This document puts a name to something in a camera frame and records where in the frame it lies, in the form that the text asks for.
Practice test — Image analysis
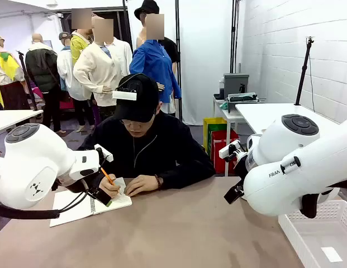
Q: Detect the person's left hand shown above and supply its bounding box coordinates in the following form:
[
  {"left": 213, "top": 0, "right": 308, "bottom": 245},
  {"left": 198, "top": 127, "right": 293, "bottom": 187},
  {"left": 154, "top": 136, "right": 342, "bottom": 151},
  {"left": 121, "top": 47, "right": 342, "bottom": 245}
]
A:
[{"left": 123, "top": 175, "right": 158, "bottom": 198}]

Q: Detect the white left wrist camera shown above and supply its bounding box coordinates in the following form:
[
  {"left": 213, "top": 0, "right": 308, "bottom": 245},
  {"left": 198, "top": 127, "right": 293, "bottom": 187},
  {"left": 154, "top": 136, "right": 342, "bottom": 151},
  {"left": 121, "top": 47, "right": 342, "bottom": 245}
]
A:
[{"left": 94, "top": 143, "right": 114, "bottom": 163}]

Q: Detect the black tripod with camera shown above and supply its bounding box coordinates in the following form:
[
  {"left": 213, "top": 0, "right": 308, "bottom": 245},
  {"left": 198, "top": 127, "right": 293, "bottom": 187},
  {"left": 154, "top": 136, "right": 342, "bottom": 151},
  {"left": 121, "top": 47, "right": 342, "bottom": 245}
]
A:
[{"left": 294, "top": 35, "right": 315, "bottom": 107}]

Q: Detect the grey box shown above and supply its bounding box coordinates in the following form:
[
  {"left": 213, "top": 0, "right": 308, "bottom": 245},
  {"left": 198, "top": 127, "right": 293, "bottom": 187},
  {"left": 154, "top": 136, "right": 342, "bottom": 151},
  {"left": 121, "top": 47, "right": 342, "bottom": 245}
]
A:
[{"left": 223, "top": 73, "right": 250, "bottom": 100}]

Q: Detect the grey tray with green items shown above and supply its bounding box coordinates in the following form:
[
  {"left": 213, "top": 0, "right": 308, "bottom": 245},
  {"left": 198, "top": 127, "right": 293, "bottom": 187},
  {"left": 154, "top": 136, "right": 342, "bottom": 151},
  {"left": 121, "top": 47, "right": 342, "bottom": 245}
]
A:
[{"left": 227, "top": 92, "right": 259, "bottom": 114}]

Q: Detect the yellow green bag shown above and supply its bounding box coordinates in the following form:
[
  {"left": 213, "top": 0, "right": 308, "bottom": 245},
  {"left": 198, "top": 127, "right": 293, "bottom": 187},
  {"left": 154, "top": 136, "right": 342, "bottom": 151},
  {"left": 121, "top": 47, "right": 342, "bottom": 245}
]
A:
[{"left": 203, "top": 117, "right": 229, "bottom": 155}]

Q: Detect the small white table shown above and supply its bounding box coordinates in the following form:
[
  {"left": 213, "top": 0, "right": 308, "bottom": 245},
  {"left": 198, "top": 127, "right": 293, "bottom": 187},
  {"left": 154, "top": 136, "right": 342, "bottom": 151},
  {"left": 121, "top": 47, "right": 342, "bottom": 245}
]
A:
[{"left": 212, "top": 96, "right": 248, "bottom": 178}]

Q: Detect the person in black jacket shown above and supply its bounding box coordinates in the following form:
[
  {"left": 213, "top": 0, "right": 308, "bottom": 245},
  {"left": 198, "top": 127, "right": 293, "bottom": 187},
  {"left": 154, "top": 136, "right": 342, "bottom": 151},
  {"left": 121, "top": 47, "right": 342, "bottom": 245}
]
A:
[{"left": 78, "top": 110, "right": 217, "bottom": 191}]

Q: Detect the mannequin in blue shirt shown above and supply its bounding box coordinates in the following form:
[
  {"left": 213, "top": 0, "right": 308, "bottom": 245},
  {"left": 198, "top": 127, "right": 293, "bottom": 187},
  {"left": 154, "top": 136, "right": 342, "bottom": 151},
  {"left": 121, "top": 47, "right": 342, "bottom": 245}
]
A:
[{"left": 129, "top": 13, "right": 182, "bottom": 116}]

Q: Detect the person's left forearm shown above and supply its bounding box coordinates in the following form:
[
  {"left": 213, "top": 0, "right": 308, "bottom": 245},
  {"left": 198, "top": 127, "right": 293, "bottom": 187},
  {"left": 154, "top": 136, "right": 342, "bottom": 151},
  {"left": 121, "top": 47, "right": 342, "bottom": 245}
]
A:
[{"left": 158, "top": 164, "right": 217, "bottom": 189}]

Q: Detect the white side table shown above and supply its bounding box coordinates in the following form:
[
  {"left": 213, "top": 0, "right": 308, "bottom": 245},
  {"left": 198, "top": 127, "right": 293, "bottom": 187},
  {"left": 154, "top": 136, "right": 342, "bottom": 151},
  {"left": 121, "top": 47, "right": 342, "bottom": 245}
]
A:
[{"left": 0, "top": 109, "right": 44, "bottom": 135}]

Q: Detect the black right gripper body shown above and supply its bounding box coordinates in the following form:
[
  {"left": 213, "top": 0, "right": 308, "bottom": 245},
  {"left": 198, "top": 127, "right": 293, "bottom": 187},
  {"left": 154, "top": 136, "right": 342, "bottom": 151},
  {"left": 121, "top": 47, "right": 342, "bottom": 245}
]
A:
[{"left": 233, "top": 152, "right": 251, "bottom": 186}]

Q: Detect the mannequin with black hat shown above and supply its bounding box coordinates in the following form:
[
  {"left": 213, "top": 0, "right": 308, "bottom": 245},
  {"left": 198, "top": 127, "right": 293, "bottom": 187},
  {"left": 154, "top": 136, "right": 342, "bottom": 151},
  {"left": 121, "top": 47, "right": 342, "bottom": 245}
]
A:
[{"left": 134, "top": 0, "right": 181, "bottom": 76}]

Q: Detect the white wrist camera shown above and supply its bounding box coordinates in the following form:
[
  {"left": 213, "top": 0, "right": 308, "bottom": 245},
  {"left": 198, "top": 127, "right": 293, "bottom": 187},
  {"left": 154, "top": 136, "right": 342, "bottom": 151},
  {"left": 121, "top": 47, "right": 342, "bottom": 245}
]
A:
[
  {"left": 218, "top": 139, "right": 243, "bottom": 163},
  {"left": 94, "top": 143, "right": 114, "bottom": 163}
]

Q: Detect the large white table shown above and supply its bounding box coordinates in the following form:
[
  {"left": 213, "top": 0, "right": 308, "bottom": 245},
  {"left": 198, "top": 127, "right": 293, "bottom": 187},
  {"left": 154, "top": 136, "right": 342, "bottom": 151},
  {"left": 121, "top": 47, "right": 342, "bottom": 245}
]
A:
[{"left": 235, "top": 103, "right": 340, "bottom": 135}]

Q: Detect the person's right forearm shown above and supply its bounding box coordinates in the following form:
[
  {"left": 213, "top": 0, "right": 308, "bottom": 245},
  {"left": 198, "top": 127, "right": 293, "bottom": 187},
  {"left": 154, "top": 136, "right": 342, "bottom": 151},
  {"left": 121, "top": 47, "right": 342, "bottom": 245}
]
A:
[{"left": 89, "top": 163, "right": 107, "bottom": 188}]

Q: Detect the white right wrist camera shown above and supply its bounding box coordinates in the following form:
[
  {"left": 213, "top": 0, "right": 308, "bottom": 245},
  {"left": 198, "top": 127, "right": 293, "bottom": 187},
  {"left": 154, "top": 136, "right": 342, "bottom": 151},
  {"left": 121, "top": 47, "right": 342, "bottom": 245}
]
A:
[{"left": 218, "top": 139, "right": 243, "bottom": 163}]

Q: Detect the white spiral notebook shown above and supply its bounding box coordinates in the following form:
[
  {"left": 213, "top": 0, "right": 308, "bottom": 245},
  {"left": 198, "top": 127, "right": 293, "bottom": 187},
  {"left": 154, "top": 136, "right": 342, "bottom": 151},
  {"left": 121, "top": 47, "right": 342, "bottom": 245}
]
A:
[{"left": 49, "top": 177, "right": 133, "bottom": 228}]

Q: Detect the mannequin in white shirt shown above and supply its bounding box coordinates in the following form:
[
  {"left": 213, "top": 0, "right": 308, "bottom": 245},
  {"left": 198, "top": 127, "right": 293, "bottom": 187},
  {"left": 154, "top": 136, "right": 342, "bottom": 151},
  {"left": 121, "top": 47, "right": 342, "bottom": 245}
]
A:
[{"left": 56, "top": 31, "right": 89, "bottom": 133}]

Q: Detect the mannequin in yellow jacket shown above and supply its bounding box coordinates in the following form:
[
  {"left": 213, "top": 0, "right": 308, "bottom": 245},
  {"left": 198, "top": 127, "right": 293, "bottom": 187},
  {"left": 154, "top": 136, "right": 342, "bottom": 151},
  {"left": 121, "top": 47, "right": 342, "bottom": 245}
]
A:
[{"left": 69, "top": 8, "right": 93, "bottom": 67}]

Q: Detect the white perforated plastic basket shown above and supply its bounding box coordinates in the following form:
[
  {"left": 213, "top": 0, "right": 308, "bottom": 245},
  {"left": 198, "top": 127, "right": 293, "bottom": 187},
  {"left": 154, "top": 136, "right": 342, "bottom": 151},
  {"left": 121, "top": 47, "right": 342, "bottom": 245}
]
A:
[{"left": 278, "top": 199, "right": 347, "bottom": 268}]

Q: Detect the black baseball cap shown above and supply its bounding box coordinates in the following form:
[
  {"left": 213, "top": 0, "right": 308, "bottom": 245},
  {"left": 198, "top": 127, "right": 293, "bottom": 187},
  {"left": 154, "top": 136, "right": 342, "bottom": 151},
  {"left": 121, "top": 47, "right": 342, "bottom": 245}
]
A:
[{"left": 113, "top": 73, "right": 160, "bottom": 124}]

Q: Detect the orange pencil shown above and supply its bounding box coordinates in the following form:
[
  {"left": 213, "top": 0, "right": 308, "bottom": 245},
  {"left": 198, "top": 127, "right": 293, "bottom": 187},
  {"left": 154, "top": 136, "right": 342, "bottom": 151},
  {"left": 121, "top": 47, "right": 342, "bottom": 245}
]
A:
[{"left": 100, "top": 167, "right": 121, "bottom": 195}]

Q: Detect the white photo backdrop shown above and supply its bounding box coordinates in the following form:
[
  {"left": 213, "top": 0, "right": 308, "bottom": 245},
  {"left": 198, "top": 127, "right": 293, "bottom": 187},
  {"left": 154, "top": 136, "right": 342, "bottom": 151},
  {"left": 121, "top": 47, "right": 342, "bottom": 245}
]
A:
[{"left": 127, "top": 0, "right": 246, "bottom": 126}]

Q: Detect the red bag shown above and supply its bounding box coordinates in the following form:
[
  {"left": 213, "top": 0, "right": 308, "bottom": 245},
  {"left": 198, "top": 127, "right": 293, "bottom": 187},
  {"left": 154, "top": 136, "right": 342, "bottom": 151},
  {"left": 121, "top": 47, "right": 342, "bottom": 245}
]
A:
[{"left": 211, "top": 130, "right": 241, "bottom": 177}]

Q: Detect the magenta bag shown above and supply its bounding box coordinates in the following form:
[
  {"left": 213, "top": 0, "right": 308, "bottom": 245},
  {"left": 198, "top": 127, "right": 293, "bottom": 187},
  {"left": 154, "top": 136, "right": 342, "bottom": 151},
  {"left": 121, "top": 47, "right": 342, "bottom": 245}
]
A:
[{"left": 59, "top": 96, "right": 77, "bottom": 113}]

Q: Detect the person's right hand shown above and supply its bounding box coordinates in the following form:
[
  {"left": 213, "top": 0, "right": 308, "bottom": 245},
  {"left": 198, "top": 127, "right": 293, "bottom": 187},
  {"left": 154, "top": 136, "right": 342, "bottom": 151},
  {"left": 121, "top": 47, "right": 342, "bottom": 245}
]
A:
[{"left": 98, "top": 173, "right": 121, "bottom": 201}]

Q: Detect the black light stand pole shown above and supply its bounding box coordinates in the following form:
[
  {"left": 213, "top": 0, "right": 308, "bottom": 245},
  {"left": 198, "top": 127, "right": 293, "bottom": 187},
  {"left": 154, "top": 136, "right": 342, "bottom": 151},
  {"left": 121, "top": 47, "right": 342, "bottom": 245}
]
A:
[
  {"left": 174, "top": 0, "right": 183, "bottom": 124},
  {"left": 230, "top": 0, "right": 239, "bottom": 74}
]

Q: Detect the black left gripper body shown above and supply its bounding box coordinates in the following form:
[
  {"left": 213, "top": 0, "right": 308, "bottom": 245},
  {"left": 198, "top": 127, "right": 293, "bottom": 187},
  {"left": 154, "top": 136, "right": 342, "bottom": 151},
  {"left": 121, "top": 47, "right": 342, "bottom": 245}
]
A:
[{"left": 53, "top": 175, "right": 93, "bottom": 196}]

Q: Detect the mannequin with yellow scarf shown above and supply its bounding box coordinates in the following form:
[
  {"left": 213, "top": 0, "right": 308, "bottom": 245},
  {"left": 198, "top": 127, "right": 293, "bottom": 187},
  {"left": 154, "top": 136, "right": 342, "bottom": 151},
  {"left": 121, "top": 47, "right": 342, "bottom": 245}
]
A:
[{"left": 0, "top": 35, "right": 26, "bottom": 111}]

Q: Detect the black right arm cable sleeve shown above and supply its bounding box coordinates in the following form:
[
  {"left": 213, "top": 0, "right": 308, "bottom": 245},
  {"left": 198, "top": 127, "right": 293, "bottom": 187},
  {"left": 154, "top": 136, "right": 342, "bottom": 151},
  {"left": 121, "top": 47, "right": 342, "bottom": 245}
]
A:
[{"left": 300, "top": 178, "right": 347, "bottom": 219}]

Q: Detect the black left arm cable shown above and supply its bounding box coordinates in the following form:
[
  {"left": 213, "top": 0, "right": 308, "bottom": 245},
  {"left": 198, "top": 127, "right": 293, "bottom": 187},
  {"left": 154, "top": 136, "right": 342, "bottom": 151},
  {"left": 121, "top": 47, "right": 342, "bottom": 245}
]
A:
[{"left": 0, "top": 189, "right": 91, "bottom": 220}]

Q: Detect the mannequin in dark puffer jacket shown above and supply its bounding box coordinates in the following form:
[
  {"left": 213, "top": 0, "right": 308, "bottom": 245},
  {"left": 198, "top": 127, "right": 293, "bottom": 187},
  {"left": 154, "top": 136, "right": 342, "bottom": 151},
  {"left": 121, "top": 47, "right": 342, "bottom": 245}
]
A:
[{"left": 25, "top": 33, "right": 63, "bottom": 133}]

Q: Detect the mannequin in cream cardigan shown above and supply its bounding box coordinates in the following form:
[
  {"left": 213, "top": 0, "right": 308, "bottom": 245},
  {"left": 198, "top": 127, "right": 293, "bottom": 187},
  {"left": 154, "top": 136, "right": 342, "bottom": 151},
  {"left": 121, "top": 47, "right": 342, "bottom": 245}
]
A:
[{"left": 73, "top": 16, "right": 134, "bottom": 124}]

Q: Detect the white head-mounted camera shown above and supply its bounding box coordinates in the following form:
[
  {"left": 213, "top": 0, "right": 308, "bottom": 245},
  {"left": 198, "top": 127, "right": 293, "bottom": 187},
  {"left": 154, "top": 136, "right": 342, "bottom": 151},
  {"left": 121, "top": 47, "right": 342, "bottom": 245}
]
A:
[{"left": 112, "top": 85, "right": 138, "bottom": 102}]

